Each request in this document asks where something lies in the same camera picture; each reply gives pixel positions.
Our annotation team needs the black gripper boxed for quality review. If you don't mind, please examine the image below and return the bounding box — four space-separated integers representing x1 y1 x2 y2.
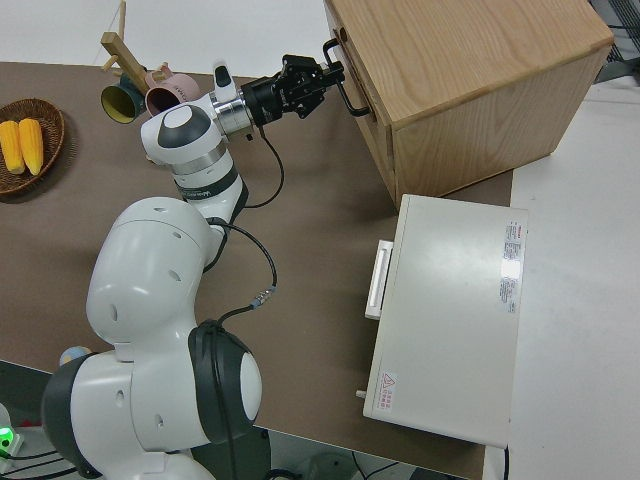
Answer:
242 53 346 127

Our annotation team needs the pink mug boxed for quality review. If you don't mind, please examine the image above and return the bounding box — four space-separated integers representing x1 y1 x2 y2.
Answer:
144 73 199 117

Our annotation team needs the brown table mat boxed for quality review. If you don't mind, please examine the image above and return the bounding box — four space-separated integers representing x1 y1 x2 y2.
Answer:
0 60 516 449

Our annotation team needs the light wooden cabinet box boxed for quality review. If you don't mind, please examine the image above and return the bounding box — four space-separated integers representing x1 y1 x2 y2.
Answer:
322 0 615 201

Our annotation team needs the wooden mug tree rack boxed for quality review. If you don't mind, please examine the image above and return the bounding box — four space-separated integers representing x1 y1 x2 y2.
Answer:
99 0 171 96

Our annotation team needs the dark blue mug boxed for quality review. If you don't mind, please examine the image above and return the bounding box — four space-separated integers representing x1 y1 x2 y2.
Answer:
99 74 149 125

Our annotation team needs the brown wicker basket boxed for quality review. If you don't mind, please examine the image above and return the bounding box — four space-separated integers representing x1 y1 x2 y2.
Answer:
0 98 66 196

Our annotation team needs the white toaster oven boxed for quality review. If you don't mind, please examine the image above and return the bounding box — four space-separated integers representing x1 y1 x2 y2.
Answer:
355 193 530 449

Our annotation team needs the yellow corn cob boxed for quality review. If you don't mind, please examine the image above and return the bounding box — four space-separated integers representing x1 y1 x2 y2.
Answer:
0 119 25 176
18 118 45 176

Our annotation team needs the small blue beige bell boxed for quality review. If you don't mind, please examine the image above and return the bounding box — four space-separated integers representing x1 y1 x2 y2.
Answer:
58 345 91 369

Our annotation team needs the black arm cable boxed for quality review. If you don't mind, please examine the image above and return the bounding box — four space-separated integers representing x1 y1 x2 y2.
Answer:
192 124 286 480

